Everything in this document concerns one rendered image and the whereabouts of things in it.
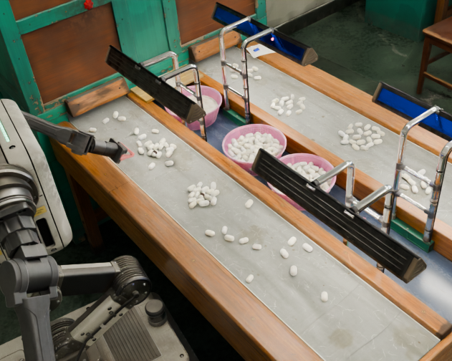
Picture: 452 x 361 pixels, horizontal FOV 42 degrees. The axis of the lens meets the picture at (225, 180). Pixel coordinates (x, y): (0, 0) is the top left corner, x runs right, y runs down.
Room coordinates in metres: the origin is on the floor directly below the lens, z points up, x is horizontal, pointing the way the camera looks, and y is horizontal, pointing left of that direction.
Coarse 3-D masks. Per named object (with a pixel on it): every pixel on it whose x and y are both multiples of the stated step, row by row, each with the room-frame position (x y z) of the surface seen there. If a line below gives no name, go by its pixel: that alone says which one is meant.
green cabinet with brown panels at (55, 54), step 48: (0, 0) 2.24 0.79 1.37; (48, 0) 2.35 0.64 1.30; (96, 0) 2.46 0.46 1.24; (144, 0) 2.59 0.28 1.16; (192, 0) 2.74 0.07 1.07; (240, 0) 2.89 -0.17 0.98; (0, 48) 2.38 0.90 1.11; (48, 48) 2.32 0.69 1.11; (96, 48) 2.44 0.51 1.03; (144, 48) 2.57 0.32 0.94; (48, 96) 2.29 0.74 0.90
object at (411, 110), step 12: (384, 84) 1.77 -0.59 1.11; (384, 96) 1.75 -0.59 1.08; (396, 96) 1.71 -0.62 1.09; (408, 96) 1.68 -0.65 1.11; (396, 108) 1.69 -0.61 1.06; (408, 108) 1.66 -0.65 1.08; (420, 108) 1.63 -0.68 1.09; (408, 120) 1.63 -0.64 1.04; (432, 120) 1.57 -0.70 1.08; (444, 120) 1.55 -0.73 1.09; (432, 132) 1.55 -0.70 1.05; (444, 132) 1.52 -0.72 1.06
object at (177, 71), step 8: (160, 56) 2.14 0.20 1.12; (168, 56) 2.15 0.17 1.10; (176, 56) 2.17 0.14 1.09; (144, 64) 2.09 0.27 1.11; (176, 64) 2.17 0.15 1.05; (192, 64) 2.04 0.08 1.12; (176, 72) 2.00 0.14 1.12; (176, 80) 2.17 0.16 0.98; (176, 88) 2.17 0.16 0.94; (184, 88) 2.13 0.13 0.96; (200, 88) 2.04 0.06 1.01; (200, 96) 2.04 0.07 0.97; (200, 104) 2.04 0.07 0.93; (200, 120) 2.05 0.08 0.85
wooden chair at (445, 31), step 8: (440, 24) 3.38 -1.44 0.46; (448, 24) 3.37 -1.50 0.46; (424, 32) 3.31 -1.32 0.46; (432, 32) 3.29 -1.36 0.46; (440, 32) 3.28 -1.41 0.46; (448, 32) 3.28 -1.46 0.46; (424, 40) 3.33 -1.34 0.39; (432, 40) 3.28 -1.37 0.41; (440, 40) 3.21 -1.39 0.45; (448, 40) 3.17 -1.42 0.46; (424, 48) 3.32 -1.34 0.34; (448, 48) 3.17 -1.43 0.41; (424, 56) 3.31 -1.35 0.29; (440, 56) 3.39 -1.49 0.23; (424, 64) 3.30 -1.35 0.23; (424, 72) 3.30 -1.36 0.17; (432, 80) 3.24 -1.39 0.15; (440, 80) 3.19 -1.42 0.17; (448, 88) 3.13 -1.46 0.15
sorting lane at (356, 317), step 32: (96, 128) 2.23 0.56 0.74; (128, 128) 2.21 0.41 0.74; (160, 128) 2.18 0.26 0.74; (128, 160) 1.97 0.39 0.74; (160, 160) 1.95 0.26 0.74; (192, 160) 1.93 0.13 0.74; (160, 192) 1.75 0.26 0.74; (224, 192) 1.71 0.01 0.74; (192, 224) 1.55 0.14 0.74; (224, 224) 1.53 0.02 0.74; (256, 224) 1.52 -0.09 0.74; (288, 224) 1.50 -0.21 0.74; (224, 256) 1.38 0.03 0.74; (256, 256) 1.36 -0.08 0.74; (288, 256) 1.35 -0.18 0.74; (320, 256) 1.33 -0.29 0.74; (256, 288) 1.23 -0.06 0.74; (288, 288) 1.22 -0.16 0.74; (320, 288) 1.20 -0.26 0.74; (352, 288) 1.19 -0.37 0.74; (288, 320) 1.09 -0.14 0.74; (320, 320) 1.08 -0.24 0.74; (352, 320) 1.07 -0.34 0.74; (384, 320) 1.06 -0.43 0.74; (320, 352) 0.97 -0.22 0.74; (352, 352) 0.96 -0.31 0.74; (384, 352) 0.95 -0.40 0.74; (416, 352) 0.94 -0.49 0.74
